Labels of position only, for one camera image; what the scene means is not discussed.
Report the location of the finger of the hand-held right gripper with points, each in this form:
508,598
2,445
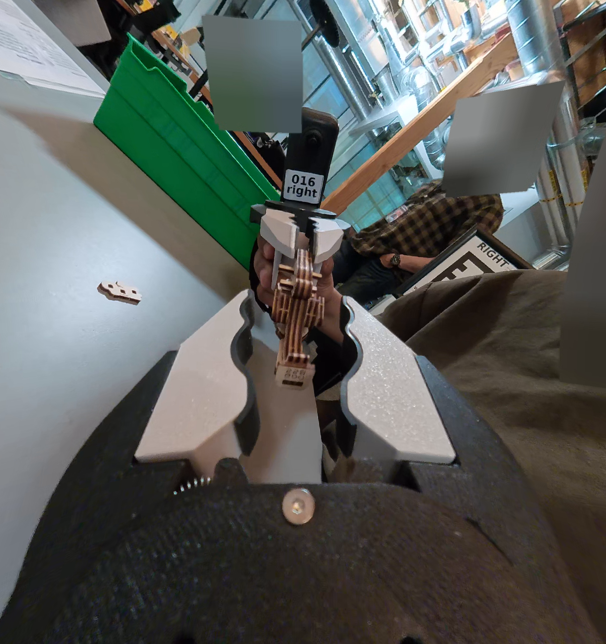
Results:
328,241
278,231

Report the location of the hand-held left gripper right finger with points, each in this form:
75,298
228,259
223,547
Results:
398,402

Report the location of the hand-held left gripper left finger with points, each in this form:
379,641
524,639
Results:
197,397

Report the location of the layered wooden puzzle model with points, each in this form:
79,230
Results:
295,312

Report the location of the small wooden puzzle piece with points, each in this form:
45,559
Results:
119,293

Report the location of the person's right hand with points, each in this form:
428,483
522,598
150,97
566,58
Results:
266,269

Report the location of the person's olive clothing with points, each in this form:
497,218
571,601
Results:
484,402

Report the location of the wooden beam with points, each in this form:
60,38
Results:
408,136

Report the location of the black pole with round head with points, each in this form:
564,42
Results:
328,20

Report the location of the green plastic bin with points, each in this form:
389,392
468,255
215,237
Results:
172,141

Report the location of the black framed marker board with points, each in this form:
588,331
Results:
464,266

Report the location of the silver ventilation ducts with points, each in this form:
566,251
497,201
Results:
529,30

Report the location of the clear sleeved paper sheet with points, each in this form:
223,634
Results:
11,40

